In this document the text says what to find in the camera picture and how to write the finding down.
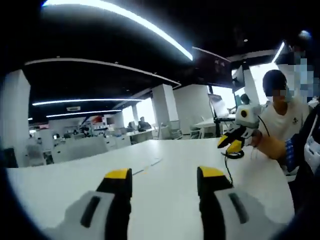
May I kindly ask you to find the dark hanging screen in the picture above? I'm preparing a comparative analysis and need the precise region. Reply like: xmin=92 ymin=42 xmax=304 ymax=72
xmin=191 ymin=45 xmax=233 ymax=87

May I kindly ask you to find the white desk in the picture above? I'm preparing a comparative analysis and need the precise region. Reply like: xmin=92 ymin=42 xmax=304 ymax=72
xmin=6 ymin=138 xmax=296 ymax=240

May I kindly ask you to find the wide white pillar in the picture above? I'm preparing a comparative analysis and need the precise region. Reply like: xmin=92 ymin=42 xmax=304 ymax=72
xmin=0 ymin=69 xmax=31 ymax=152

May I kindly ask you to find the person's dark jacket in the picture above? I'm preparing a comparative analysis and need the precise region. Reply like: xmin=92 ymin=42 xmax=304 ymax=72
xmin=287 ymin=103 xmax=320 ymax=216

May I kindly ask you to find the black Type-C cable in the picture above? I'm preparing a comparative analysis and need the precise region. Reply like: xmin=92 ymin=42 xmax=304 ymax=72
xmin=220 ymin=149 xmax=245 ymax=188

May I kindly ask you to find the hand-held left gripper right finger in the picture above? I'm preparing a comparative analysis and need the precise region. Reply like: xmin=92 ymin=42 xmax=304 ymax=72
xmin=196 ymin=166 xmax=285 ymax=240

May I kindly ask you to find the black cabinet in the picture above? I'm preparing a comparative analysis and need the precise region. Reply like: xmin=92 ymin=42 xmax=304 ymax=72
xmin=1 ymin=147 xmax=19 ymax=169

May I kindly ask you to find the long curved ceiling light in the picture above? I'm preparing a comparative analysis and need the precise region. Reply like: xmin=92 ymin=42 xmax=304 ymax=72
xmin=41 ymin=0 xmax=194 ymax=61

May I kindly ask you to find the long straight ceiling light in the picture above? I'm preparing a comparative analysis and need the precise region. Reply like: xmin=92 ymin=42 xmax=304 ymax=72
xmin=31 ymin=98 xmax=145 ymax=106

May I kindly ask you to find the short straight ceiling light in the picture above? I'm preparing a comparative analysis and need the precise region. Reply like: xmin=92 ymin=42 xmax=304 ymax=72
xmin=45 ymin=109 xmax=121 ymax=118

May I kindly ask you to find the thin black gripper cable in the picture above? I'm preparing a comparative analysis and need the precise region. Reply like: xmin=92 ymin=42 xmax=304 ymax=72
xmin=256 ymin=114 xmax=271 ymax=138

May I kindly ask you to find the white worn chest device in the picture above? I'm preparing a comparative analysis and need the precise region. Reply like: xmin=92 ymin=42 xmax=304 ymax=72
xmin=303 ymin=129 xmax=320 ymax=175

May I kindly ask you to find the white low cabinet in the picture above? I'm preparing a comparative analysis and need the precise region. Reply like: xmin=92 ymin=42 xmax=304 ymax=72
xmin=53 ymin=136 xmax=109 ymax=164

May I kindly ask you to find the slim white pillar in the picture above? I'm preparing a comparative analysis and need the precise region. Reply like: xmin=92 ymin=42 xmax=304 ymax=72
xmin=151 ymin=83 xmax=180 ymax=141

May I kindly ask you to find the white round table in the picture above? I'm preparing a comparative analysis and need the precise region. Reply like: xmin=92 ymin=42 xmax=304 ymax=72
xmin=193 ymin=116 xmax=236 ymax=140

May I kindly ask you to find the person's right hand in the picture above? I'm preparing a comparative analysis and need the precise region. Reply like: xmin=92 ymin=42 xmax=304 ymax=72
xmin=250 ymin=130 xmax=264 ymax=149

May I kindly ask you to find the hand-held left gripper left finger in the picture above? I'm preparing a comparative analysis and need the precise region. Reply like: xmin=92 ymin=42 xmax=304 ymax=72
xmin=65 ymin=168 xmax=133 ymax=240

